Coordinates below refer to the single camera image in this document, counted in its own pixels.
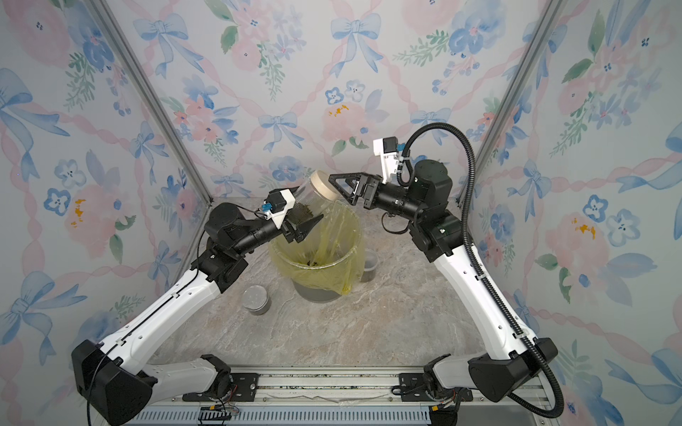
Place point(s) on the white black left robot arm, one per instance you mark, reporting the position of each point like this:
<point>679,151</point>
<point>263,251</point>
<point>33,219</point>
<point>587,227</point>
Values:
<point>115,375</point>

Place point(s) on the yellow plastic bin liner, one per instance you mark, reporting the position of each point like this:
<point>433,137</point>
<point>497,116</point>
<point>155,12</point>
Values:
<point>338,234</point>

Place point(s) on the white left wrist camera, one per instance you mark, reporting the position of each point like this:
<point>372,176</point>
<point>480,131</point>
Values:
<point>277,204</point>

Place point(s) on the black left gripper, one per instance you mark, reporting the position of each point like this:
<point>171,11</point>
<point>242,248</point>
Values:
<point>301,232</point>

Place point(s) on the translucent plastic container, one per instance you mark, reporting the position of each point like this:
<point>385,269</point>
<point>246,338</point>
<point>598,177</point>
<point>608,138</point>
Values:
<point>371,262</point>

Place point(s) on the beige round jar lid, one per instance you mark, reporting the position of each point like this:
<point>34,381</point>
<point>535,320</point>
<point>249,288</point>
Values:
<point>321,184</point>

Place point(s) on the grey mesh trash bin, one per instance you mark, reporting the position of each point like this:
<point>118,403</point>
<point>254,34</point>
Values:
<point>328,278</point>

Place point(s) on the small jar with grey lid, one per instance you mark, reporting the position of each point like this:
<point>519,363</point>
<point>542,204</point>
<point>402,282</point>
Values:
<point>256,300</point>

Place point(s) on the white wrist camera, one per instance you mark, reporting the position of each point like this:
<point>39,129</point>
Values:
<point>392,162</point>
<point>277,204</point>

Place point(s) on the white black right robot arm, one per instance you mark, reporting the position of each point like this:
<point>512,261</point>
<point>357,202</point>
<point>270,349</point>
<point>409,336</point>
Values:
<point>515,363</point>

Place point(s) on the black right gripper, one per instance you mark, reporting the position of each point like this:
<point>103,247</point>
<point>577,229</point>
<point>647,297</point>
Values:
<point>365,188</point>

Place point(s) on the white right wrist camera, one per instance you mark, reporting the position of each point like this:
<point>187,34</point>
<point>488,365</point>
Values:
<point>392,162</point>

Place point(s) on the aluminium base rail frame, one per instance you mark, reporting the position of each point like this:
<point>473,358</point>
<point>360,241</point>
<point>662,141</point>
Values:
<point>333,396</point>

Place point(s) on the glass jar with tea leaves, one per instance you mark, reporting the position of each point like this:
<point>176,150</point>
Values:
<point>308,200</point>

